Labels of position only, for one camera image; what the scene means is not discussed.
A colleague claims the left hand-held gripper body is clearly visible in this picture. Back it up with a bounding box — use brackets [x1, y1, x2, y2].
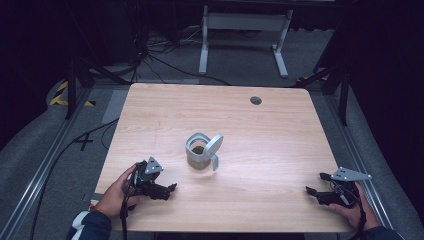
[131, 155, 165, 200]

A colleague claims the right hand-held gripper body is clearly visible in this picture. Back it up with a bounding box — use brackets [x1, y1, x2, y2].
[328, 166, 373, 210]

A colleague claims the grey jar with hinged lid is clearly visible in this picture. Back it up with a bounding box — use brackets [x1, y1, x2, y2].
[185, 132, 225, 172]

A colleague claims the person's right hand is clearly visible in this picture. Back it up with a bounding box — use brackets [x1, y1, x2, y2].
[327, 181, 381, 232]

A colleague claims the person's left hand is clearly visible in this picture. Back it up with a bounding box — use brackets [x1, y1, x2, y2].
[94, 164, 148, 220]

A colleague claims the black metal stand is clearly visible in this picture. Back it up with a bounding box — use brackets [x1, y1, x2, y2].
[63, 49, 132, 121]
[293, 61, 352, 127]

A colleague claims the yellow black hazard tape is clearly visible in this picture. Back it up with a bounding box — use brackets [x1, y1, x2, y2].
[48, 81, 97, 108]

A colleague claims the right hand-held gripper black cable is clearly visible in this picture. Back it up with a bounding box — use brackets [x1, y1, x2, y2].
[347, 185, 368, 240]

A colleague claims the hand-held gripper black cable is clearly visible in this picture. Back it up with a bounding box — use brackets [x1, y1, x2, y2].
[119, 161, 140, 240]
[347, 185, 368, 240]

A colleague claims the left hand-held gripper black cable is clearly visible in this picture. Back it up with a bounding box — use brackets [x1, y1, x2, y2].
[119, 161, 140, 240]

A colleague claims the aluminium floor rail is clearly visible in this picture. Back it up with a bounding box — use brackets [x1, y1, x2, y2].
[324, 94, 395, 231]
[0, 84, 93, 240]

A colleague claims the long black floor cable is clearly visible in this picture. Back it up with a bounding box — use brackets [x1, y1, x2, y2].
[29, 118, 120, 240]

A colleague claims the tangle of black floor cables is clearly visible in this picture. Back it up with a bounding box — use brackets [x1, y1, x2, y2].
[131, 26, 232, 87]

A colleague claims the white metal desk frame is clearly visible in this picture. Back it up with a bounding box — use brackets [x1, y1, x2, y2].
[198, 4, 294, 79]

